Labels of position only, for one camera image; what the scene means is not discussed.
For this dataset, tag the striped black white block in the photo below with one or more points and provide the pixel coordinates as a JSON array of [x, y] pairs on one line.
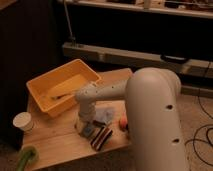
[[101, 137]]

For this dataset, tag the orange ball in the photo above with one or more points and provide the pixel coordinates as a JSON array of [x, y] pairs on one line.
[[123, 123]]

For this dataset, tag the white paper cup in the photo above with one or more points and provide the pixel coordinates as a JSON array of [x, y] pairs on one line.
[[23, 121]]

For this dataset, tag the grey metal shelf rail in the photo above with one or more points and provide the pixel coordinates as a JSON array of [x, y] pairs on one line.
[[136, 59]]

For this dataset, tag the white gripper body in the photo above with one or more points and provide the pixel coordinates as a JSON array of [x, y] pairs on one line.
[[81, 122]]

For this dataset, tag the grey cloth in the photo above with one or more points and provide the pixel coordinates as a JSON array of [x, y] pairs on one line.
[[104, 115]]

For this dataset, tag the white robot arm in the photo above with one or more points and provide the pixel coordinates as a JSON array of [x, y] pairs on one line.
[[150, 101]]

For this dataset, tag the utensil inside yellow bin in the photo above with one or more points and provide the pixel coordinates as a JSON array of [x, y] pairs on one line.
[[60, 96]]

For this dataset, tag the green plastic toy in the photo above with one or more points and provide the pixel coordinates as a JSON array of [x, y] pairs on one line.
[[27, 156]]

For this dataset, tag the blue-grey sponge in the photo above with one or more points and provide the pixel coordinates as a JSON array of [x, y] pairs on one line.
[[88, 130]]

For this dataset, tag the yellow plastic bin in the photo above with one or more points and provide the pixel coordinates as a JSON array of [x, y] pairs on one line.
[[64, 79]]

